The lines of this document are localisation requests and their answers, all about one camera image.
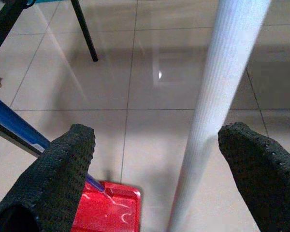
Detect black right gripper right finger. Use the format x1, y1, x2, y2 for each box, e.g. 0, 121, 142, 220
217, 121, 290, 232

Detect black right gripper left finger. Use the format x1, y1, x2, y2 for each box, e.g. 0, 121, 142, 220
0, 123, 97, 232

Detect red dustpan with blue handle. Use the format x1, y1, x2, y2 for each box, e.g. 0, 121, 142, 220
0, 92, 143, 232

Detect white folding table black legs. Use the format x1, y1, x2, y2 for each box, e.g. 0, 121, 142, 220
0, 0, 99, 63

